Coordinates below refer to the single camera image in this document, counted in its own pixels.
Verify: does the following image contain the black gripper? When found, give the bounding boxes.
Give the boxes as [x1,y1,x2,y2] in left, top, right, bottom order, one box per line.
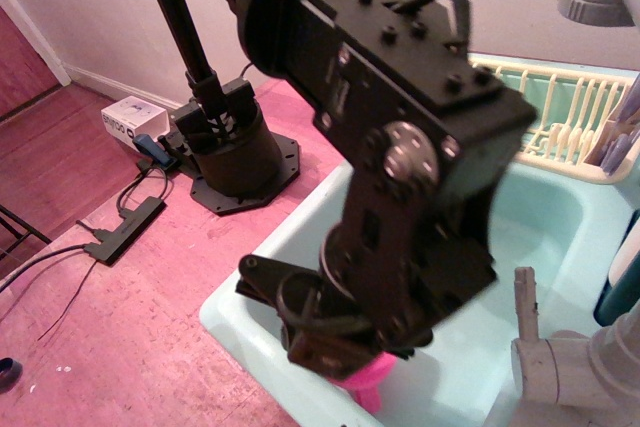
[236,254,415,381]

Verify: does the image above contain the pink plastic cup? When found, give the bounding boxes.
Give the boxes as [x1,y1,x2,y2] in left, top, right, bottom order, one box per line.
[330,353,397,414]

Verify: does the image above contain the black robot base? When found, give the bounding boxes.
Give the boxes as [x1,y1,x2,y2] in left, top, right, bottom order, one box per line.
[160,74,300,216]

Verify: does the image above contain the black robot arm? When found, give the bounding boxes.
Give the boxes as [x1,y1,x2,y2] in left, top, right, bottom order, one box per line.
[226,0,536,380]

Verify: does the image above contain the light teal toy sink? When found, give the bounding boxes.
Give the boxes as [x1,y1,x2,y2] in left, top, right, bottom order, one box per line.
[200,128,639,426]

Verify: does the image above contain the black usb hub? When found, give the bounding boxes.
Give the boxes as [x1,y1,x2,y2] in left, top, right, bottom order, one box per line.
[76,197,166,266]

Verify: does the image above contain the beige toy faucet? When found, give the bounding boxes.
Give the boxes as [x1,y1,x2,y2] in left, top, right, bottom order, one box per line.
[510,267,639,426]

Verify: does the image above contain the blue clamp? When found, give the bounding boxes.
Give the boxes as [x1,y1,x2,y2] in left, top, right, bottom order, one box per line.
[132,134,177,171]

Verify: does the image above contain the white oculus box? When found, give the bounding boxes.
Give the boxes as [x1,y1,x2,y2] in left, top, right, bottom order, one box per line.
[101,96,170,151]

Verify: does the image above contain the dark teal bottle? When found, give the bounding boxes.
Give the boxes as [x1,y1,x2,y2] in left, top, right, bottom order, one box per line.
[594,212,639,326]

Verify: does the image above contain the black tape roll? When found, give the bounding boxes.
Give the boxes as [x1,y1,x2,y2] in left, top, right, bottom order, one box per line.
[0,357,23,394]

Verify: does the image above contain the cream dish rack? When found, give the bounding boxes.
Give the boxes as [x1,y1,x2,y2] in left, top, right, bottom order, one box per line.
[470,54,639,184]

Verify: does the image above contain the purple utensils in rack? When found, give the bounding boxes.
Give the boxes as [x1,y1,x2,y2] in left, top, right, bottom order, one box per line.
[599,77,639,176]

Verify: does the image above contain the black cable on table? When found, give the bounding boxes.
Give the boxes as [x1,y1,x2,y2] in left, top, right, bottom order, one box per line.
[0,244,99,343]

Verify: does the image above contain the black metal stand frame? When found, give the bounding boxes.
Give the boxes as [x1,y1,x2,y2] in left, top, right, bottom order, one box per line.
[0,206,52,260]

